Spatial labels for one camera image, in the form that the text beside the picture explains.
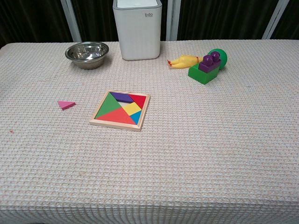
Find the green plastic ball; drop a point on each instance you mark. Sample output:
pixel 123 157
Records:
pixel 223 58

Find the green tangram triangle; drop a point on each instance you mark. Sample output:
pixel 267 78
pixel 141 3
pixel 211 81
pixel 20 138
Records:
pixel 108 106

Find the yellow tangram square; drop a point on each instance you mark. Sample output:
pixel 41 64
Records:
pixel 132 108

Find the dark pleated curtain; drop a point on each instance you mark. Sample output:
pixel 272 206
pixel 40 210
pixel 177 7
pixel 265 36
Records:
pixel 219 18

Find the white metal frame post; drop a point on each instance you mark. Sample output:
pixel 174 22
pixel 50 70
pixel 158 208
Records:
pixel 71 21
pixel 275 19
pixel 173 21

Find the blue tangram triangle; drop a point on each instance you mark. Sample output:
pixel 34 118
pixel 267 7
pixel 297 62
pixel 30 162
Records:
pixel 137 117

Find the beige waffle-weave tablecloth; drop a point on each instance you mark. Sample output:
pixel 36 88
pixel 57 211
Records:
pixel 177 151

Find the red tangram triangle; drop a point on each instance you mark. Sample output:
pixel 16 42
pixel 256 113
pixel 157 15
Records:
pixel 140 99

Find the white bdo bin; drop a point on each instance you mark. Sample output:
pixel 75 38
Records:
pixel 139 35

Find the purple plastic building block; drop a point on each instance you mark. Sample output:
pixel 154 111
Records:
pixel 208 65

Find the yellow rubber chicken toy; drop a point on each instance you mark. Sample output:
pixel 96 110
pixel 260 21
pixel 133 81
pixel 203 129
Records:
pixel 184 61

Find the stainless steel bowl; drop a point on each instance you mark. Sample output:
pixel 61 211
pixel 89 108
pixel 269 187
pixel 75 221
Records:
pixel 87 54

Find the wooden tangram tray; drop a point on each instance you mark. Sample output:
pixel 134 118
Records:
pixel 116 126

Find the green plastic building block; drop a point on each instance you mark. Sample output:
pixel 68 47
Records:
pixel 201 75

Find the pink tangram triangle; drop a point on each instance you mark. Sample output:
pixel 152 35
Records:
pixel 66 105

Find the orange-red large tangram triangle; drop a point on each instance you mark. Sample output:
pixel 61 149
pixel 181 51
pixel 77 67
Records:
pixel 116 117

